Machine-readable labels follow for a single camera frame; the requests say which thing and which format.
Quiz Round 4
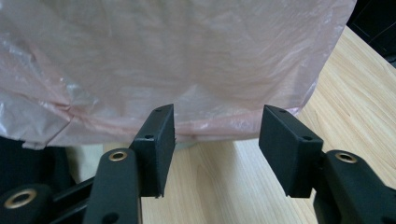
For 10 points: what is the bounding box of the dark cloth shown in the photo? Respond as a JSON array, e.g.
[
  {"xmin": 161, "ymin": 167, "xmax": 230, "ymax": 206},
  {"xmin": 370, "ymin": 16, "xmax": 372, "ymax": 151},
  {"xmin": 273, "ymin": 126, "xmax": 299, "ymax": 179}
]
[{"xmin": 0, "ymin": 135, "xmax": 76, "ymax": 194}]

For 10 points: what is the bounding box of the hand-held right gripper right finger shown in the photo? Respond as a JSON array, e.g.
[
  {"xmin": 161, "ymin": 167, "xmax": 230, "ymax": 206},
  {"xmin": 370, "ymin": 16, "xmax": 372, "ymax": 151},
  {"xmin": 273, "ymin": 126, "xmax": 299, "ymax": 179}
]
[{"xmin": 258, "ymin": 104, "xmax": 396, "ymax": 224}]

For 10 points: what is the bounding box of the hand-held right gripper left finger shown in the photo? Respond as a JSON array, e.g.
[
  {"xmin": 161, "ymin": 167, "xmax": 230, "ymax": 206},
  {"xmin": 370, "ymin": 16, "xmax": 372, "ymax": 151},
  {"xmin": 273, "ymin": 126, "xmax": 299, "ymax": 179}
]
[{"xmin": 82, "ymin": 104, "xmax": 177, "ymax": 224}]

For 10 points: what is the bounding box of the pink plastic bag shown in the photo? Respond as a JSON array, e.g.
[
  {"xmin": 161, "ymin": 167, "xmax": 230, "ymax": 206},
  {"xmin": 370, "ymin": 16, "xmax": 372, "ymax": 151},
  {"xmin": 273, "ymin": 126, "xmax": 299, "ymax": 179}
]
[{"xmin": 0, "ymin": 0, "xmax": 358, "ymax": 151}]

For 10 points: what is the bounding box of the dark furniture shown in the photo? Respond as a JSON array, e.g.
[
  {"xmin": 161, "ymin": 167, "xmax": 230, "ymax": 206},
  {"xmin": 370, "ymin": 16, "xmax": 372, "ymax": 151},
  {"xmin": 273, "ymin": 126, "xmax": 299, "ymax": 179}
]
[{"xmin": 346, "ymin": 0, "xmax": 396, "ymax": 68}]

